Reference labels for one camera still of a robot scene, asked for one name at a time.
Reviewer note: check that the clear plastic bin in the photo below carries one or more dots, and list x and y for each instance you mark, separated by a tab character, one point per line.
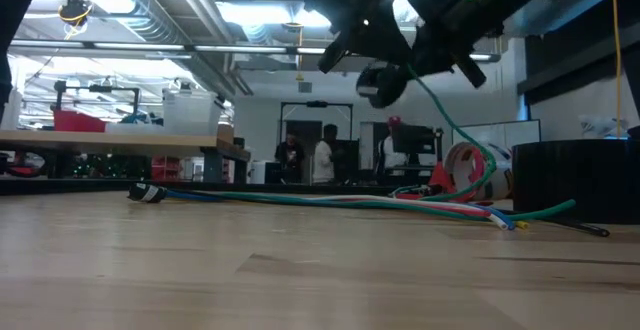
192	115

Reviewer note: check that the black aluminium frame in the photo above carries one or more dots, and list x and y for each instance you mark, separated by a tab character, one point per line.
75	186

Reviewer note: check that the red plastic bin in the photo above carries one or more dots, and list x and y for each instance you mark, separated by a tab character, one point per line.
80	122

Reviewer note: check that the white box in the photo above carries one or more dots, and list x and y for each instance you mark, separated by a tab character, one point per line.
262	172

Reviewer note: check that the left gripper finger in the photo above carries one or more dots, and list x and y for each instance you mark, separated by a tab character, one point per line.
375	45
400	35

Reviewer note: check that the red tool chest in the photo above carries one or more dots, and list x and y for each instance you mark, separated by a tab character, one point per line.
165	169

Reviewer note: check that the grey duct tape roll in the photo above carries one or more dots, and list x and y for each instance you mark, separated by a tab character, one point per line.
575	180

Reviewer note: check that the long ceiling light fixture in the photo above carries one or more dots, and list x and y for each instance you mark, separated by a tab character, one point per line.
150	47

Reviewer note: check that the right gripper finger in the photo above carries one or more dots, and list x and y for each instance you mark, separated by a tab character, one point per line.
432	65
427	42

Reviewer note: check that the silver ventilation duct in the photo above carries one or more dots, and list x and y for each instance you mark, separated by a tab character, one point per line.
150	20

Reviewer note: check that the black taped bundle end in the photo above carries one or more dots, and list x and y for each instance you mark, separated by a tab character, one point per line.
147	193

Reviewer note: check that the black gantry frame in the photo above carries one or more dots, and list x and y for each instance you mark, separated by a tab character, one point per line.
95	89
316	104

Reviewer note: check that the wooden workbench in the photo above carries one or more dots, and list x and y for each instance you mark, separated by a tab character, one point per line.
125	141

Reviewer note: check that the person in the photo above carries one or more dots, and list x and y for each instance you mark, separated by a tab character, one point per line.
392	155
290	160
325	160

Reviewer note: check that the whiteboard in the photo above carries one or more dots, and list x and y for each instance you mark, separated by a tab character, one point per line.
515	132

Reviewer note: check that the white crumpled bag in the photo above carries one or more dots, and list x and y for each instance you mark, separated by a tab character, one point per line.
600	126

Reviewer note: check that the black monitor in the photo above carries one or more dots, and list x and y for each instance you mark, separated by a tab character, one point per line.
415	140

